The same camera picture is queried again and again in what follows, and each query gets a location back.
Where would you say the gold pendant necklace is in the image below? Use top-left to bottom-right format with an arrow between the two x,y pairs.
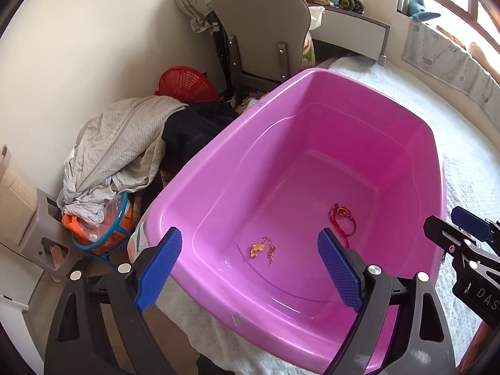
250,236 -> 278,267

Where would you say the blue wire basket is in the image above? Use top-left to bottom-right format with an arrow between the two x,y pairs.
70,191 -> 131,260

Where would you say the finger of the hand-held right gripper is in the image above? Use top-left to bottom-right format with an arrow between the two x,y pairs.
451,205 -> 500,258
424,215 -> 475,254

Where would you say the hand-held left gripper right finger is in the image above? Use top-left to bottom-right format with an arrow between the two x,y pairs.
317,228 -> 457,375

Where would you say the red string pendant bracelet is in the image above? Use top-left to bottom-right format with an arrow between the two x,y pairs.
328,203 -> 358,248

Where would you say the printed bed bumper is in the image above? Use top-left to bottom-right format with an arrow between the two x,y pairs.
402,17 -> 500,118

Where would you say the red plastic basket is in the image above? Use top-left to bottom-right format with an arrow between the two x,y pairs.
154,66 -> 219,102

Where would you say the orange plastic object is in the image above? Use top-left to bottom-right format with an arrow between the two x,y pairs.
62,199 -> 135,254

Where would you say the grey plastic stool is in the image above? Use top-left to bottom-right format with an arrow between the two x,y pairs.
0,187 -> 84,278

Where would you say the pink plastic tub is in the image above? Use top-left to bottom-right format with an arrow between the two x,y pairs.
141,67 -> 448,375

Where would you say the tan plush toy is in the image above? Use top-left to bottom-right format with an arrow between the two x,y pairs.
469,41 -> 500,69

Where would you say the checked cloth pile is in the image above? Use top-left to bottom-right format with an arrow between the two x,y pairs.
57,96 -> 188,219

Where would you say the beige textured cushion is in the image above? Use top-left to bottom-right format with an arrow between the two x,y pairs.
0,144 -> 38,243

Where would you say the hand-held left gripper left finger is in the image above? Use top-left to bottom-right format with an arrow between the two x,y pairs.
44,227 -> 184,375

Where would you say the dark navy clothing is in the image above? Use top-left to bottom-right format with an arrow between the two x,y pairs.
162,102 -> 239,173

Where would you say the grey headboard shelf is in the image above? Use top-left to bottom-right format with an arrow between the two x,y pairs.
308,4 -> 391,67

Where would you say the grey chair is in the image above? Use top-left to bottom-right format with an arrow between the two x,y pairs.
209,0 -> 312,104

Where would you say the white printed plastic bag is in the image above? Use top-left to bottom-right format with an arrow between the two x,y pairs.
301,6 -> 326,69

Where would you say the black toy car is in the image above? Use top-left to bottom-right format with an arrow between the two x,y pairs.
334,0 -> 366,13

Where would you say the blue shark plush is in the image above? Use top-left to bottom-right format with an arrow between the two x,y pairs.
406,0 -> 441,22

